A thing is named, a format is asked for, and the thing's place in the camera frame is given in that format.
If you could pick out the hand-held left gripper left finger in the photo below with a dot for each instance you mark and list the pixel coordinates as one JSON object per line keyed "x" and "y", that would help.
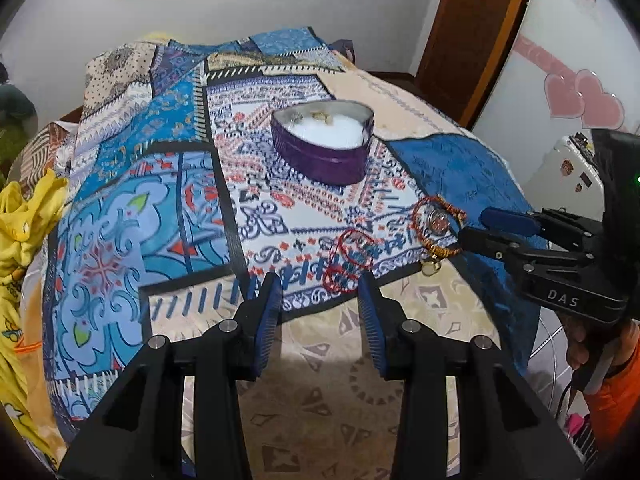
{"x": 267, "y": 321}

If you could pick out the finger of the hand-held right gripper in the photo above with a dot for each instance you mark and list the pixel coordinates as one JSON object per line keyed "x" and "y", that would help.
{"x": 505, "y": 221}
{"x": 487, "y": 245}

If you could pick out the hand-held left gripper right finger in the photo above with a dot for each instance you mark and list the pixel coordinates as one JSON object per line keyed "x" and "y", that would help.
{"x": 373, "y": 325}

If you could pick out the purple heart-shaped tin box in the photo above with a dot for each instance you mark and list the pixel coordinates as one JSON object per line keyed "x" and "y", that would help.
{"x": 320, "y": 157}

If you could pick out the person's right forearm orange sleeve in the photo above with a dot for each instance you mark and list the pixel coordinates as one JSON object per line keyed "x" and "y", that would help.
{"x": 617, "y": 400}

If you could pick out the silver jewelry piece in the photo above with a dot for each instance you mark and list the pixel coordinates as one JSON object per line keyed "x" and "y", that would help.
{"x": 294, "y": 116}

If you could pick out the gold jewelry piece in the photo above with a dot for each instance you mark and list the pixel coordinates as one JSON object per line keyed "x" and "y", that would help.
{"x": 322, "y": 117}

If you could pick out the person's right hand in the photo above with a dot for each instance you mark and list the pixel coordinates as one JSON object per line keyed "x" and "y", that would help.
{"x": 580, "y": 347}

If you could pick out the white suitcase with stickers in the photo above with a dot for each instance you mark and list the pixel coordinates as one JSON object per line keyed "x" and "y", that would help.
{"x": 562, "y": 175}

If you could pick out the pink heart stickers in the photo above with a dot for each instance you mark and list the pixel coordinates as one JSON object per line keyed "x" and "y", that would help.
{"x": 582, "y": 97}

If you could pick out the blue patchwork blanket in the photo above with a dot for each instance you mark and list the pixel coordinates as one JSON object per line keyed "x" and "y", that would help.
{"x": 165, "y": 200}

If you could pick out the brown wooden door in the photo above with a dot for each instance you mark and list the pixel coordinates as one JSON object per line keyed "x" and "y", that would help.
{"x": 472, "y": 30}

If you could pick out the white wardrobe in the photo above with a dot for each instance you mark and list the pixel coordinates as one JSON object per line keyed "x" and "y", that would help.
{"x": 575, "y": 20}

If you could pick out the yellow cloth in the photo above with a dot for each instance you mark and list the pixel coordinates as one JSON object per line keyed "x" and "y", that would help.
{"x": 22, "y": 240}

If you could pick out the green plush object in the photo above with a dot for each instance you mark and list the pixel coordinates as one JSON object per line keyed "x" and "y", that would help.
{"x": 15, "y": 125}

